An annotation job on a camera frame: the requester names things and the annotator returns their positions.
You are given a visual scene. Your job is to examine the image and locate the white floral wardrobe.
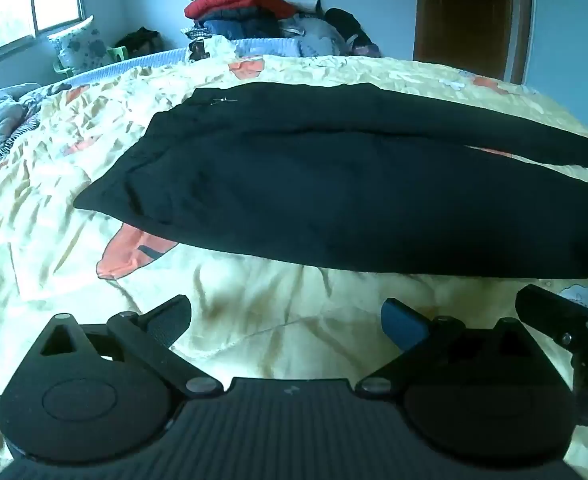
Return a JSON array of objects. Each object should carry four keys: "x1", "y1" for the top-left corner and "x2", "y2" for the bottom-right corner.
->
[{"x1": 522, "y1": 0, "x2": 588, "y2": 153}]

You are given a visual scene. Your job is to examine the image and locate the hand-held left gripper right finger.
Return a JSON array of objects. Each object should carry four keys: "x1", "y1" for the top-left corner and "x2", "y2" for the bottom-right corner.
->
[{"x1": 356, "y1": 298, "x2": 550, "y2": 402}]

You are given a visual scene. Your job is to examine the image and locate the brown wooden door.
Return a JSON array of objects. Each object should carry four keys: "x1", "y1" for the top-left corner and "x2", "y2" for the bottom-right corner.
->
[{"x1": 413, "y1": 0, "x2": 533, "y2": 83}]

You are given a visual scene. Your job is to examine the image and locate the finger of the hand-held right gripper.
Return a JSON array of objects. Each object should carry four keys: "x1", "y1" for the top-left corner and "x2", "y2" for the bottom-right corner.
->
[{"x1": 516, "y1": 283, "x2": 588, "y2": 386}]

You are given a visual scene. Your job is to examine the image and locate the blue bed sheet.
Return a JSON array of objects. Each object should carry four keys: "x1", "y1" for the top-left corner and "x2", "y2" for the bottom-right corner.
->
[{"x1": 64, "y1": 37, "x2": 305, "y2": 86}]

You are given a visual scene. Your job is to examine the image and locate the dark bag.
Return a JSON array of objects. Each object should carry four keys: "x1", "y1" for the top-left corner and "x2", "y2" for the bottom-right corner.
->
[{"x1": 115, "y1": 29, "x2": 163, "y2": 57}]

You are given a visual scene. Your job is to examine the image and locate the floral pillow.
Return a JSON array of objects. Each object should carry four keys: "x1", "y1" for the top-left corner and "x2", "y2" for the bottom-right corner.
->
[{"x1": 47, "y1": 16, "x2": 115, "y2": 77}]

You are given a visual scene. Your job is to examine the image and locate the pile of clothes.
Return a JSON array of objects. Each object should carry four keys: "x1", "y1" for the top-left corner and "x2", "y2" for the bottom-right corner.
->
[{"x1": 183, "y1": 0, "x2": 335, "y2": 61}]

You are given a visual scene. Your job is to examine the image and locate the black bag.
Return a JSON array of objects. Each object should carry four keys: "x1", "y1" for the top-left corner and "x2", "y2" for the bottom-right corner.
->
[{"x1": 323, "y1": 8, "x2": 375, "y2": 54}]

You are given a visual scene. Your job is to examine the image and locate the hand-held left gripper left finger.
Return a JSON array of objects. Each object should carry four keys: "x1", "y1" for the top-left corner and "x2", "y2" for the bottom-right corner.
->
[{"x1": 38, "y1": 294, "x2": 224, "y2": 402}]

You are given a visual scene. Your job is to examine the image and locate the black pants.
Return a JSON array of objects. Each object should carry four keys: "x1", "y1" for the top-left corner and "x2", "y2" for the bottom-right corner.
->
[{"x1": 73, "y1": 81, "x2": 588, "y2": 278}]

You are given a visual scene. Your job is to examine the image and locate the green plastic chair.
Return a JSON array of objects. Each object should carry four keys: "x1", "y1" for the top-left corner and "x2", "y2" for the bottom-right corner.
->
[{"x1": 53, "y1": 46, "x2": 130, "y2": 78}]

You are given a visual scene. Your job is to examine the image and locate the yellow carrot printed blanket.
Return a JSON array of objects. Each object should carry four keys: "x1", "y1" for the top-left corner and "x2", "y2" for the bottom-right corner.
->
[{"x1": 0, "y1": 52, "x2": 588, "y2": 480}]

